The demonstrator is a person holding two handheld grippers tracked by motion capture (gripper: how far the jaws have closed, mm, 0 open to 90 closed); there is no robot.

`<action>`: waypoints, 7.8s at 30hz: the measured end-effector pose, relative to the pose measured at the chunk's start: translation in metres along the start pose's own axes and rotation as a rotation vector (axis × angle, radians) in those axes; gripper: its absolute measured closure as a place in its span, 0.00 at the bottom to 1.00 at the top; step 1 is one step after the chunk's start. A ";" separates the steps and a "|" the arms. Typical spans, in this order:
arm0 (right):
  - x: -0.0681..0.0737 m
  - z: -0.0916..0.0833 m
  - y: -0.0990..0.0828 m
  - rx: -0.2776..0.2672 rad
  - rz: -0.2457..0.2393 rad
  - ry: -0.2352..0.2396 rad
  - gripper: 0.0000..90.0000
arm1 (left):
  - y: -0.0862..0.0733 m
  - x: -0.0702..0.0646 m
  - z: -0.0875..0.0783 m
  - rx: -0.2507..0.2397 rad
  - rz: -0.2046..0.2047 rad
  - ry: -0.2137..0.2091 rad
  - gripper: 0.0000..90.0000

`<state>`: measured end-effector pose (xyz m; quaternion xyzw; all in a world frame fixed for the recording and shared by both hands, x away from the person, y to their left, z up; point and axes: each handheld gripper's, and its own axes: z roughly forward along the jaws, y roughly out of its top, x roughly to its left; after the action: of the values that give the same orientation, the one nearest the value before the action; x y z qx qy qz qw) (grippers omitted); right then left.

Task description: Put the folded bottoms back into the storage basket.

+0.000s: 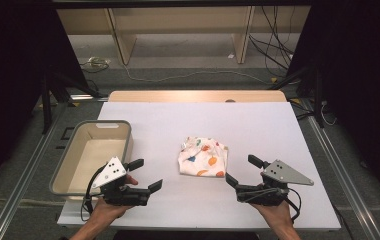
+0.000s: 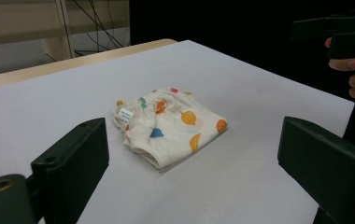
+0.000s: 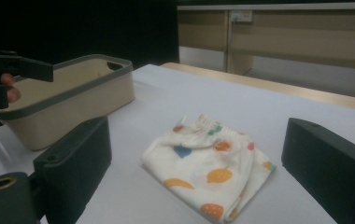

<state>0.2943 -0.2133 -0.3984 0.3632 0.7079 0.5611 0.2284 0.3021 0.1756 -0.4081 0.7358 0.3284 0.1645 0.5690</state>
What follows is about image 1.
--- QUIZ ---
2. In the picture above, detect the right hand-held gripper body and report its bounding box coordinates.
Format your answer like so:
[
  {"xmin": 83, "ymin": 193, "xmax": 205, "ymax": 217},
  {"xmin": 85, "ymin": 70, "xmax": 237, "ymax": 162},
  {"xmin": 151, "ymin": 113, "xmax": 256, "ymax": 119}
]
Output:
[{"xmin": 235, "ymin": 159, "xmax": 315, "ymax": 207}]

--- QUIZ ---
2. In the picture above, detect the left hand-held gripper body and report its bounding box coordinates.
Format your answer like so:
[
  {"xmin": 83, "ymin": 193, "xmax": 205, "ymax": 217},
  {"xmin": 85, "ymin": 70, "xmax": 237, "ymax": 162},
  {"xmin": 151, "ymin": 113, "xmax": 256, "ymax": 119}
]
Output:
[{"xmin": 89, "ymin": 156, "xmax": 151, "ymax": 207}]

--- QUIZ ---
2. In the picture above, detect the white cloth with colourful print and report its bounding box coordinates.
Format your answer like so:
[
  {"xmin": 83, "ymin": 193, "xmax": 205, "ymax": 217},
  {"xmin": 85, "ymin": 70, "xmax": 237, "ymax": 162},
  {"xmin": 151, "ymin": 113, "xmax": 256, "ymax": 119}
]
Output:
[{"xmin": 177, "ymin": 136, "xmax": 229, "ymax": 178}]

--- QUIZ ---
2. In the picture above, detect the beige bin with grey rim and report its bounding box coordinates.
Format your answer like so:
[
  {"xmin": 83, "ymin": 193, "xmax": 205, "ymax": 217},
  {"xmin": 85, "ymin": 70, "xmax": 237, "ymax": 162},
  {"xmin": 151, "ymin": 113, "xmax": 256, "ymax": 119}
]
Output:
[{"xmin": 48, "ymin": 119, "xmax": 135, "ymax": 201}]

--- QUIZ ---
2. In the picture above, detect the person's right hand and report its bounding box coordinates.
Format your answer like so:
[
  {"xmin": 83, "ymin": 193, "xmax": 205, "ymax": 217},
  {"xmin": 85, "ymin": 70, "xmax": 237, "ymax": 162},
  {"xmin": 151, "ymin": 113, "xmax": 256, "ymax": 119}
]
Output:
[{"xmin": 250, "ymin": 199, "xmax": 294, "ymax": 228}]

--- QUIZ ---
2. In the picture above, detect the person's left hand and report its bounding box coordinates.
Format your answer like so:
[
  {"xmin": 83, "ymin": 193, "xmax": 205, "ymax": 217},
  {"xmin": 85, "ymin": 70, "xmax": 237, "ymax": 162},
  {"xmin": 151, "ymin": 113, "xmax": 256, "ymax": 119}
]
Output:
[{"xmin": 89, "ymin": 174, "xmax": 139, "ymax": 224}]

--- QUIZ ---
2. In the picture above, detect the person's dark clothing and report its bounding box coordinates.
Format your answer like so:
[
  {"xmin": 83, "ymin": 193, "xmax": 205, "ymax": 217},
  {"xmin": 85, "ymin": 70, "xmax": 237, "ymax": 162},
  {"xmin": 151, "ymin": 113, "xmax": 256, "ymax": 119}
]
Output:
[{"xmin": 112, "ymin": 229, "xmax": 262, "ymax": 240}]

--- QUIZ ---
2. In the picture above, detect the white board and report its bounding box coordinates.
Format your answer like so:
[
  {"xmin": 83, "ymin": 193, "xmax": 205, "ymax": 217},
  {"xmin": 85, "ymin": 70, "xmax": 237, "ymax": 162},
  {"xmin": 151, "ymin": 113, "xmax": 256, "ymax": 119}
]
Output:
[{"xmin": 57, "ymin": 101, "xmax": 342, "ymax": 231}]

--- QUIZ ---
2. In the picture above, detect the wooden table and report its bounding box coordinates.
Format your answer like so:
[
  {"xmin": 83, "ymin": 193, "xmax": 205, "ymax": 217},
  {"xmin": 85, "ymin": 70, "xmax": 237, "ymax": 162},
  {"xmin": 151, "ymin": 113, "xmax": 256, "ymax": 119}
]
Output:
[{"xmin": 107, "ymin": 89, "xmax": 288, "ymax": 103}]

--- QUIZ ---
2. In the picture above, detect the black metal stand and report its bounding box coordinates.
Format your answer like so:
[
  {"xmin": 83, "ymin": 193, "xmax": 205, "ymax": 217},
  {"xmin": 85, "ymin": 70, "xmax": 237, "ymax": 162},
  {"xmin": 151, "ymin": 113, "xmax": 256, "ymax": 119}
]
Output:
[
  {"xmin": 268, "ymin": 64, "xmax": 326, "ymax": 129},
  {"xmin": 40, "ymin": 64, "xmax": 110, "ymax": 135}
]

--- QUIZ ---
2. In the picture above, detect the black curtain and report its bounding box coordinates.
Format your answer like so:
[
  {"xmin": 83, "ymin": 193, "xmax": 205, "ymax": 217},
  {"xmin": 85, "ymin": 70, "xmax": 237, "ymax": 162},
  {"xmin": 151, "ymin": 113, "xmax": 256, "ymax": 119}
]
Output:
[
  {"xmin": 0, "ymin": 0, "xmax": 90, "ymax": 198},
  {"xmin": 286, "ymin": 0, "xmax": 380, "ymax": 216}
]

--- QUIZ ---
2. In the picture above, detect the beige wooden desk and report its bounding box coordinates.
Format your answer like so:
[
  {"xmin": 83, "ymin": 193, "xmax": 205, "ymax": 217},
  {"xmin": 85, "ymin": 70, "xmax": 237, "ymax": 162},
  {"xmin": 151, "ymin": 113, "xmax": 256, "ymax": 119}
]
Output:
[{"xmin": 56, "ymin": 5, "xmax": 312, "ymax": 65}]

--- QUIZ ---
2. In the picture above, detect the right hand-held gripper cable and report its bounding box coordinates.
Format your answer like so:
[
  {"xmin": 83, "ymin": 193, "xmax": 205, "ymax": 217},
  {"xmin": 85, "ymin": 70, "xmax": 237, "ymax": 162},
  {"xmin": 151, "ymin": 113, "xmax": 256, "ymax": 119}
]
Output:
[{"xmin": 283, "ymin": 187, "xmax": 303, "ymax": 223}]

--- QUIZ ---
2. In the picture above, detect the hand-held gripper cable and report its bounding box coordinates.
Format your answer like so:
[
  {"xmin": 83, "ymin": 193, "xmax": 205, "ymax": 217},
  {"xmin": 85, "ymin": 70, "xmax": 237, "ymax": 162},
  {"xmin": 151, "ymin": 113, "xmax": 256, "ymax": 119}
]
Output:
[
  {"xmin": 283, "ymin": 187, "xmax": 303, "ymax": 223},
  {"xmin": 80, "ymin": 164, "xmax": 107, "ymax": 222}
]

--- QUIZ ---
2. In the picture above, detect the left hand-held gripper cable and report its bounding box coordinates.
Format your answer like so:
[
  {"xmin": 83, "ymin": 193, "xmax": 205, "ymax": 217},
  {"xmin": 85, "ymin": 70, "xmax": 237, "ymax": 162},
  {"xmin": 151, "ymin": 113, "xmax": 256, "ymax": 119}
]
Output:
[{"xmin": 80, "ymin": 164, "xmax": 107, "ymax": 222}]

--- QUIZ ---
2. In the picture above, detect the aluminium rail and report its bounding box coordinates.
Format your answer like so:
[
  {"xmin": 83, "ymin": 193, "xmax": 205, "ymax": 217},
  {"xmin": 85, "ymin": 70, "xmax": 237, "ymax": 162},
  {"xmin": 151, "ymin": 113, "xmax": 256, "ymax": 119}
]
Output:
[
  {"xmin": 0, "ymin": 99, "xmax": 76, "ymax": 240},
  {"xmin": 298, "ymin": 98, "xmax": 380, "ymax": 240}
]

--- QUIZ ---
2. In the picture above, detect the coiled light cable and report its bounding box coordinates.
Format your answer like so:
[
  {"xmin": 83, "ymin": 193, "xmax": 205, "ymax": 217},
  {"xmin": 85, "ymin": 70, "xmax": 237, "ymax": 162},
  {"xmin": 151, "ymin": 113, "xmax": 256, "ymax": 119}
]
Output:
[{"xmin": 79, "ymin": 56, "xmax": 112, "ymax": 74}]

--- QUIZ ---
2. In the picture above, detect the bundle of black cables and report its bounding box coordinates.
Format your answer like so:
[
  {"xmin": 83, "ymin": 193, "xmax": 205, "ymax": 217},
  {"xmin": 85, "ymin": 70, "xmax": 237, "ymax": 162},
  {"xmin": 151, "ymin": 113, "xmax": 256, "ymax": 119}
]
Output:
[{"xmin": 247, "ymin": 5, "xmax": 296, "ymax": 73}]

